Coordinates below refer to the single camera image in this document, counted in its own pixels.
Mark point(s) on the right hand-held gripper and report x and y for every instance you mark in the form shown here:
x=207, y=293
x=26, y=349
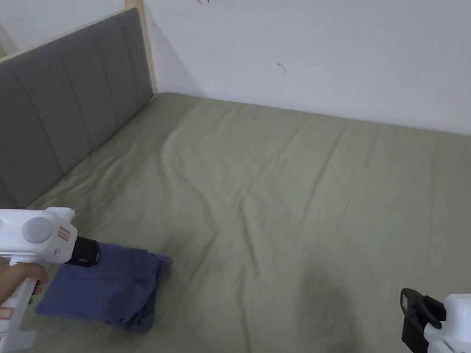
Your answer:
x=456, y=323

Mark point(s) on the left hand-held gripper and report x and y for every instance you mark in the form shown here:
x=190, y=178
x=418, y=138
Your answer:
x=40, y=235

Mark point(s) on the dark blue garment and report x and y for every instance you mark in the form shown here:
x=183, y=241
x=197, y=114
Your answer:
x=110, y=288

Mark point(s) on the person's left hand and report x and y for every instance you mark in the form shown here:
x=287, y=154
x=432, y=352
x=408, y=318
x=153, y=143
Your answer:
x=20, y=277

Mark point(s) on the grey padded headboard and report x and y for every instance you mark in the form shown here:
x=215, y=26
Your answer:
x=55, y=110

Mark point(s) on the bed with pale green sheet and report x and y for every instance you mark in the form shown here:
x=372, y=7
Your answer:
x=276, y=184

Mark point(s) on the pale wooden frame post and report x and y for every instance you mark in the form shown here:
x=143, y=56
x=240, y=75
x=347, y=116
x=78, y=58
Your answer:
x=149, y=47

